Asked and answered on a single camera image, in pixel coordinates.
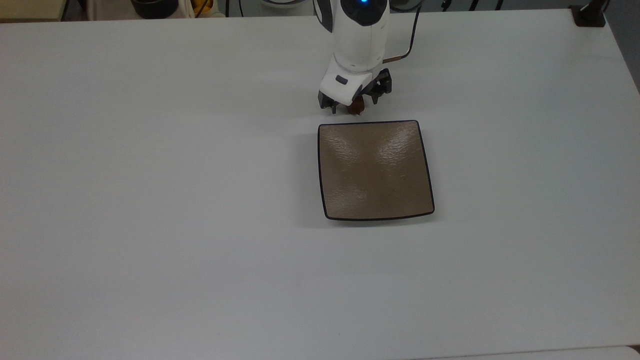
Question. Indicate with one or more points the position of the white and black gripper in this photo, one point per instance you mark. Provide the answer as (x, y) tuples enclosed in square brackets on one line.
[(342, 85)]

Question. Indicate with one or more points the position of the small round brown food item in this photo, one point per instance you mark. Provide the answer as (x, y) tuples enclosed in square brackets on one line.
[(356, 107)]

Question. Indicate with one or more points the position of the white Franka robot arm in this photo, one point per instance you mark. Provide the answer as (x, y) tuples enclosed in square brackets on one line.
[(360, 40)]

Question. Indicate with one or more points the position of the square brown ceramic plate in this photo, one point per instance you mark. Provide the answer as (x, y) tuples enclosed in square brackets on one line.
[(375, 170)]

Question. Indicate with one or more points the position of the yellow background item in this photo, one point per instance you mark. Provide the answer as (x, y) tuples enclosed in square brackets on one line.
[(202, 6)]

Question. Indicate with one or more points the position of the dark round bowl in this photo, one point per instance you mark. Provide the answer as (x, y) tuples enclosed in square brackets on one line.
[(154, 7)]

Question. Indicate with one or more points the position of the beige box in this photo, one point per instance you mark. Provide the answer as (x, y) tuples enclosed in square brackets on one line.
[(30, 9)]

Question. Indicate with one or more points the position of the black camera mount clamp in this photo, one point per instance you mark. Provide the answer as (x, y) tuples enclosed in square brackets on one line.
[(590, 14)]

